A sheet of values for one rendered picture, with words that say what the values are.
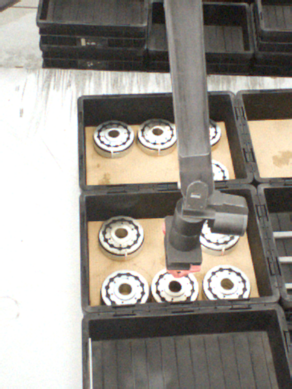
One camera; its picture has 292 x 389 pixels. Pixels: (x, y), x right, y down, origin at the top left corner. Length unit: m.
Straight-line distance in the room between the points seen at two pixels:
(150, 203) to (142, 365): 0.37
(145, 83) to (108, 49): 0.47
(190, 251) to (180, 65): 0.37
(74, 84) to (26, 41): 1.28
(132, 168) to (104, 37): 0.90
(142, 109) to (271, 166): 0.36
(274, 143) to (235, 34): 1.08
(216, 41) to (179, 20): 1.68
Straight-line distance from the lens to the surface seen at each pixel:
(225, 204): 1.12
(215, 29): 2.72
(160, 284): 1.38
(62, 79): 2.01
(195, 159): 1.06
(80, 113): 1.59
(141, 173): 1.59
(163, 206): 1.47
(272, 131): 1.73
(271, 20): 2.63
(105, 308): 1.28
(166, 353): 1.35
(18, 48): 3.21
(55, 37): 2.44
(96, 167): 1.60
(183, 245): 1.18
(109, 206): 1.46
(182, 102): 1.02
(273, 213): 1.56
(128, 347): 1.35
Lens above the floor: 2.07
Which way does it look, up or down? 54 degrees down
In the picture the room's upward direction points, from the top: 3 degrees clockwise
